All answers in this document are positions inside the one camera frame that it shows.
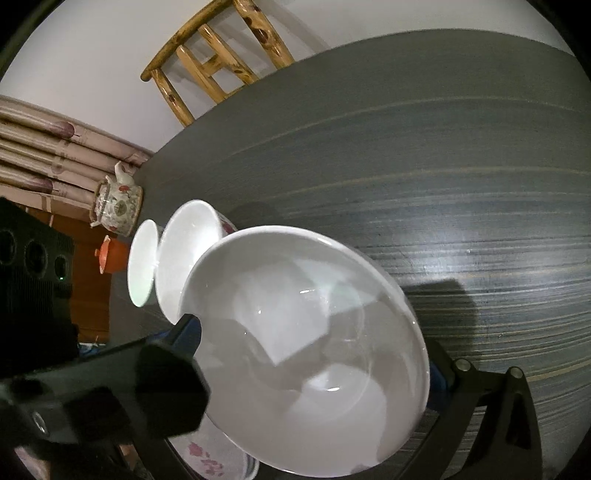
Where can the beige striped sofa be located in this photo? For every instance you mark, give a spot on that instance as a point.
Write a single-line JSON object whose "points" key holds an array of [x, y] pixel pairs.
{"points": [[53, 163]]}

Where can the floral white plate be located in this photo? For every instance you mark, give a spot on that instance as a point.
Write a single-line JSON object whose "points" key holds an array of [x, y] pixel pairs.
{"points": [[211, 455]]}

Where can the small white bowl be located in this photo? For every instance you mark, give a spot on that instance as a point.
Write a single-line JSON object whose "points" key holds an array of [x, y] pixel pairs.
{"points": [[142, 261]]}

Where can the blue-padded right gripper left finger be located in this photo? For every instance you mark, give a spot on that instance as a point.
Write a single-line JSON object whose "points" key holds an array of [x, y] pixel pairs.
{"points": [[182, 334]]}

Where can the orange plastic cup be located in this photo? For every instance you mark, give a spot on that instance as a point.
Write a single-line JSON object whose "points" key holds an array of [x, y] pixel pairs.
{"points": [[112, 255]]}

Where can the wooden chair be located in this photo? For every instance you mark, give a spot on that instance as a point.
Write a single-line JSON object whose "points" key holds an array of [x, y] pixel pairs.
{"points": [[223, 58]]}

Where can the large white bowl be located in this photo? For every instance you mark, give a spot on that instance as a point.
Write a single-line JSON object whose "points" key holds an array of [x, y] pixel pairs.
{"points": [[313, 354]]}

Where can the floral porcelain teapot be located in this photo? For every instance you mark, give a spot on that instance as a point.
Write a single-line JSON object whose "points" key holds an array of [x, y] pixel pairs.
{"points": [[117, 202]]}

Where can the white bowl with floral outside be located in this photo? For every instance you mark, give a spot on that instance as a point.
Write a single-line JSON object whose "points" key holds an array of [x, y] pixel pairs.
{"points": [[192, 229]]}

